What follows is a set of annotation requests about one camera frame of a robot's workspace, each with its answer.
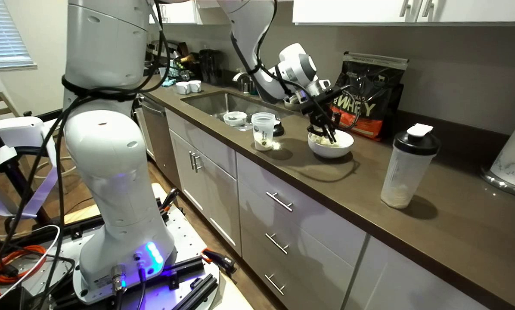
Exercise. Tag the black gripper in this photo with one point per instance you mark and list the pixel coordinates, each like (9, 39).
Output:
(324, 111)

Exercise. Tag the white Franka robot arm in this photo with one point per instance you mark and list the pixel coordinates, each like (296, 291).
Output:
(112, 172)

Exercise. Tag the white bowl with powder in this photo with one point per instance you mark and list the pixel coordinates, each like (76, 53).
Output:
(331, 151)

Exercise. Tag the black shaker lid white cap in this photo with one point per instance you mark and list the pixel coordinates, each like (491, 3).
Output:
(279, 129)

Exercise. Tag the black whey protein bag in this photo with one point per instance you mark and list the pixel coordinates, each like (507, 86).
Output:
(377, 108)

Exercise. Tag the clear plastic deli container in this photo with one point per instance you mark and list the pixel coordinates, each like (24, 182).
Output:
(264, 134)

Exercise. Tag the white dish in sink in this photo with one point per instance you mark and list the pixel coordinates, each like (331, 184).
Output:
(234, 117)

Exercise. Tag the shaker bottle with black lid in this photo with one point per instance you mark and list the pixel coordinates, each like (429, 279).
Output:
(403, 177)

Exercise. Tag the chrome kitchen faucet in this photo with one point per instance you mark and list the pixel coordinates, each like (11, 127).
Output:
(243, 80)

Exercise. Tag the stainless steel sink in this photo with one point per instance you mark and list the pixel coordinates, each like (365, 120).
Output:
(210, 103)

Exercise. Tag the white base cabinet run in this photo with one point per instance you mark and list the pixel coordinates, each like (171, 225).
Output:
(319, 251)

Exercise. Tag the black coffee maker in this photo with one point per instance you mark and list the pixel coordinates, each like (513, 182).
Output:
(210, 65)

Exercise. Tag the white mug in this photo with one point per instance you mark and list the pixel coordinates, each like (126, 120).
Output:
(195, 86)
(181, 87)

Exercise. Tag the teal bottle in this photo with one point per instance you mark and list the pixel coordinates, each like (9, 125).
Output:
(171, 70)

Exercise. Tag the dark dishwasher front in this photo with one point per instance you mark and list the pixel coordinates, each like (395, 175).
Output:
(155, 137)

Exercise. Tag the metal robot mounting plate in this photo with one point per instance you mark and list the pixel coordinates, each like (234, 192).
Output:
(181, 241)

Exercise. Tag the black clamp bar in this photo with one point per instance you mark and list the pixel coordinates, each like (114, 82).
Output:
(197, 292)
(181, 266)

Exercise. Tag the black tripod leg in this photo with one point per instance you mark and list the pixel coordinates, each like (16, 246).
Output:
(12, 168)

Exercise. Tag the white window blind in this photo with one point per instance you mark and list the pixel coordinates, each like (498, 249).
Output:
(4, 31)

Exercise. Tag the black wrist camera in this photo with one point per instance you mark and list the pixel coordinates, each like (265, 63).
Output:
(326, 96)

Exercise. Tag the white upper wall cabinet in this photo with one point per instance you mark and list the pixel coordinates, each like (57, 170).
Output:
(353, 10)

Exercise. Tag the white curved frame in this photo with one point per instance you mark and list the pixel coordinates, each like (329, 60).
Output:
(16, 129)

